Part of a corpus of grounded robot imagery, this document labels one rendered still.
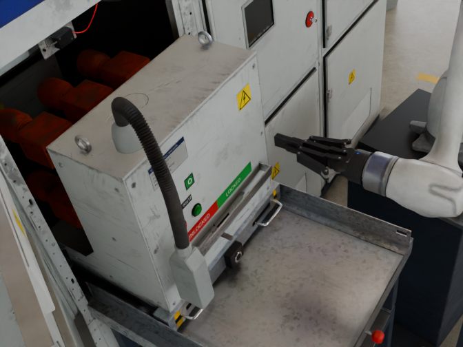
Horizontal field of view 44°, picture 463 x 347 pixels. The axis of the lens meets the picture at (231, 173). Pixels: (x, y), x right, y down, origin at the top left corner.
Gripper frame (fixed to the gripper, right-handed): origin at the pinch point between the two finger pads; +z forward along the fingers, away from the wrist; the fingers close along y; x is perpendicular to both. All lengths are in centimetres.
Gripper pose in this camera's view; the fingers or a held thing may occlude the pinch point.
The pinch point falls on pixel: (288, 143)
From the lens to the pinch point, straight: 138.8
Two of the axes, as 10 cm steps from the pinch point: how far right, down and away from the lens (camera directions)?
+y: 5.5, -6.2, 5.5
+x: -1.3, -7.2, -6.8
